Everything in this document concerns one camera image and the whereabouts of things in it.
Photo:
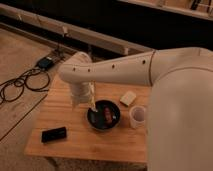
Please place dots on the black round bowl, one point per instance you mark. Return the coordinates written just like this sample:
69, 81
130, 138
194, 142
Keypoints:
97, 119

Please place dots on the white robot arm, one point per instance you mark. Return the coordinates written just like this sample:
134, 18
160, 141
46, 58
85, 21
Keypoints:
179, 118

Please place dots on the long wooden beam rail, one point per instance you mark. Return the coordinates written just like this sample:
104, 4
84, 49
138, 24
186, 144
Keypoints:
75, 32

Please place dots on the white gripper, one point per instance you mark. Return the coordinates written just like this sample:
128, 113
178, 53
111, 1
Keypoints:
83, 93

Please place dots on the black power adapter box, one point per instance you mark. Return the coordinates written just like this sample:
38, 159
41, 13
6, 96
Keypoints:
45, 63

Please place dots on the wooden table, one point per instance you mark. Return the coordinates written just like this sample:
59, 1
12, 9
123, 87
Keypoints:
121, 143

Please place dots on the beige sponge block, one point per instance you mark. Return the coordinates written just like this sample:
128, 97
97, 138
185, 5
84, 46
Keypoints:
128, 98

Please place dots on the black eraser block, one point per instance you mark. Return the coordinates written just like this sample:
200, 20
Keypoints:
53, 134

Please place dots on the white ceramic cup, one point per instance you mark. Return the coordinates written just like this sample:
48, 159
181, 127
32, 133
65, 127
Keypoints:
137, 116

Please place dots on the red object in bowl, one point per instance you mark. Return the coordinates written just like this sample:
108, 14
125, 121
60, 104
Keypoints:
107, 114

